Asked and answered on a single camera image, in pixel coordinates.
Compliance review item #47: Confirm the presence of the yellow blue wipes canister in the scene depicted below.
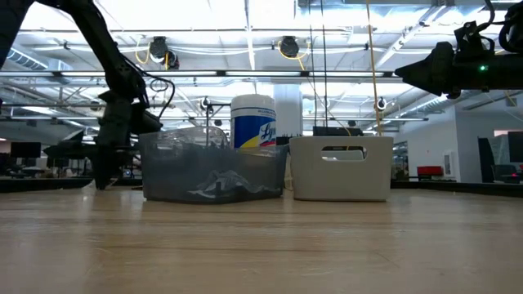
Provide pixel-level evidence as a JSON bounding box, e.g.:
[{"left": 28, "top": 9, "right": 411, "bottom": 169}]
[{"left": 230, "top": 94, "right": 278, "bottom": 158}]

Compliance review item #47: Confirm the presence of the black hanging cable loop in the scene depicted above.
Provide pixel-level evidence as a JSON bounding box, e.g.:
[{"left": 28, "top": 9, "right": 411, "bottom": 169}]
[{"left": 149, "top": 78, "right": 170, "bottom": 93}]

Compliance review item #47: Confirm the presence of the red box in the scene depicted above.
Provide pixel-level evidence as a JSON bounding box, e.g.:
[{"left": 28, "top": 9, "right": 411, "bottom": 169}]
[{"left": 416, "top": 165, "right": 445, "bottom": 177}]

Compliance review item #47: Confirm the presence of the black aluminium table frame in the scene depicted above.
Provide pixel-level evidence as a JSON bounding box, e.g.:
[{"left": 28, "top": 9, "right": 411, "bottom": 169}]
[{"left": 0, "top": 175, "right": 523, "bottom": 194}]

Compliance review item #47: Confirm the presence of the yellow hanging cable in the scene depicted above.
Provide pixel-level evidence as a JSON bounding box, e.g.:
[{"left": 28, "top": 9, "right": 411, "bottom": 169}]
[{"left": 365, "top": 0, "right": 384, "bottom": 138}]

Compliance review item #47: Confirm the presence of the black upright panel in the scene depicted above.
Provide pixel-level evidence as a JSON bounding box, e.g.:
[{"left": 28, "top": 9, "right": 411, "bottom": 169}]
[{"left": 477, "top": 136, "right": 495, "bottom": 184}]

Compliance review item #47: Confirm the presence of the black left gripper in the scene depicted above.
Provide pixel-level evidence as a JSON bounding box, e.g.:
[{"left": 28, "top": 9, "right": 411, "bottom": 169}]
[{"left": 60, "top": 96, "right": 140, "bottom": 191}]

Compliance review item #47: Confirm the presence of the black monitor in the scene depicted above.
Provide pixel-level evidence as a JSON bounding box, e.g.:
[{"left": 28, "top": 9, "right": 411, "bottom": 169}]
[
  {"left": 507, "top": 130, "right": 523, "bottom": 163},
  {"left": 10, "top": 141, "right": 42, "bottom": 159}
]

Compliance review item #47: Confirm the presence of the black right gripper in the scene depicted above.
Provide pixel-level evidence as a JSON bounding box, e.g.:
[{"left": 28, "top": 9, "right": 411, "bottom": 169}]
[{"left": 394, "top": 40, "right": 523, "bottom": 100}]

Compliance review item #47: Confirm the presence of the white plastic bin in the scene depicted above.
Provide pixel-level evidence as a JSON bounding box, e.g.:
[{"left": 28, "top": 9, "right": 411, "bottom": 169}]
[{"left": 288, "top": 135, "right": 395, "bottom": 203}]

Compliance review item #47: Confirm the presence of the grey translucent plastic bin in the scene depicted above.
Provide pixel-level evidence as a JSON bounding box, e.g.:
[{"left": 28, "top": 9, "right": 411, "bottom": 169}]
[
  {"left": 138, "top": 131, "right": 289, "bottom": 204},
  {"left": 157, "top": 126, "right": 230, "bottom": 150}
]

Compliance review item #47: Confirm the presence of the black camera cable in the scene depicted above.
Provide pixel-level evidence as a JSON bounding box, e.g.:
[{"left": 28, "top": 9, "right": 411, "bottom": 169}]
[{"left": 120, "top": 55, "right": 177, "bottom": 122}]

